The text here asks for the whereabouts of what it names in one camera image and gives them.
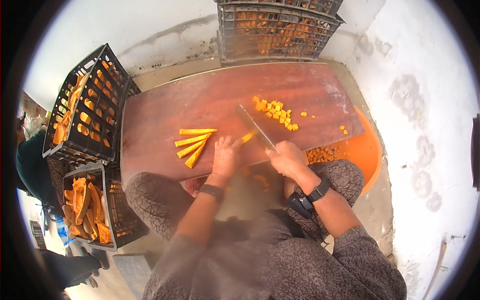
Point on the pile of pumpkin cubes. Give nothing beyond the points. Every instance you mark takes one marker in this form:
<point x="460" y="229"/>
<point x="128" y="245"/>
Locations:
<point x="277" y="33"/>
<point x="320" y="154"/>
<point x="275" y="110"/>

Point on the steel kitchen cleaver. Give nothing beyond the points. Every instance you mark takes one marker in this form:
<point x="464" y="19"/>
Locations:
<point x="255" y="125"/>

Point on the person's right fingers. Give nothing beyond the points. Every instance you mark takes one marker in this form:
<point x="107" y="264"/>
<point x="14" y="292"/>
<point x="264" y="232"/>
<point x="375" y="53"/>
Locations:
<point x="277" y="152"/>

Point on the grey flat slab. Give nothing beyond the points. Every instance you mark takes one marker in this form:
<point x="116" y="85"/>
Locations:
<point x="133" y="272"/>

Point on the black plastic crate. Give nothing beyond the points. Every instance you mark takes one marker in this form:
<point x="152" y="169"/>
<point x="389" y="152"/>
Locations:
<point x="95" y="112"/>
<point x="277" y="3"/>
<point x="277" y="37"/>
<point x="116" y="213"/>

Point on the long orange pumpkin strip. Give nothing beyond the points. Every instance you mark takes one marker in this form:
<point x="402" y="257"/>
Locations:
<point x="197" y="131"/>
<point x="189" y="149"/>
<point x="195" y="155"/>
<point x="192" y="140"/>

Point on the reddish wooden cutting board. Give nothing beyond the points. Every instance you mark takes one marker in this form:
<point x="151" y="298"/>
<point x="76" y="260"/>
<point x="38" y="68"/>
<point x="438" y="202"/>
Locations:
<point x="210" y="101"/>

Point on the person's left thumb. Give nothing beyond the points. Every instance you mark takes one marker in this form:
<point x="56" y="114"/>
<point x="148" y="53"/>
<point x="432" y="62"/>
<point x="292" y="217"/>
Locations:
<point x="238" y="144"/>

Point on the person's left fingers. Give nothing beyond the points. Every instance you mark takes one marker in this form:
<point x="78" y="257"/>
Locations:
<point x="224" y="141"/>

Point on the orange plastic basin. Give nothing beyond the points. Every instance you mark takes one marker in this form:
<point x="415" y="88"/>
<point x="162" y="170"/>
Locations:
<point x="362" y="150"/>

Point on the short orange pumpkin strip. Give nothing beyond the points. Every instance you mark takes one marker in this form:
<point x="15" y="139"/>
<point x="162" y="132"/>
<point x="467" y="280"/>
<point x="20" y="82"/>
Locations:
<point x="247" y="137"/>

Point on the person's right hand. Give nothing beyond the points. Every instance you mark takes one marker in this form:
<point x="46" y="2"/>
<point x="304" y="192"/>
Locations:
<point x="290" y="161"/>

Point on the pile of pumpkin wedges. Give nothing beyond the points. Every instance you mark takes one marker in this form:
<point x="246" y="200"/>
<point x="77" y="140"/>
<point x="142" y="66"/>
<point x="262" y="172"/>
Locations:
<point x="86" y="210"/>
<point x="69" y="108"/>

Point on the black wrist band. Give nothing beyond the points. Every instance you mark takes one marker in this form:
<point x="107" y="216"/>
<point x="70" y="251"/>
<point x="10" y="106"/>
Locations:
<point x="212" y="190"/>
<point x="313" y="197"/>

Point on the person's body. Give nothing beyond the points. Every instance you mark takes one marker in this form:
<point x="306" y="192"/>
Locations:
<point x="262" y="262"/>

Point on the person's legs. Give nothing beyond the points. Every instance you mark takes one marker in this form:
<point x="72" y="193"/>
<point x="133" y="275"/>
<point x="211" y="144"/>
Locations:
<point x="157" y="202"/>

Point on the person's left hand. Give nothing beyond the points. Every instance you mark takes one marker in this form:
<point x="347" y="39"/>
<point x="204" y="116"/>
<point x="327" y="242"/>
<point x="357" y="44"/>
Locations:
<point x="226" y="159"/>

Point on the thin pale stick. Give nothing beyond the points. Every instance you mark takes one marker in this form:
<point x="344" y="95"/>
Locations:
<point x="437" y="266"/>

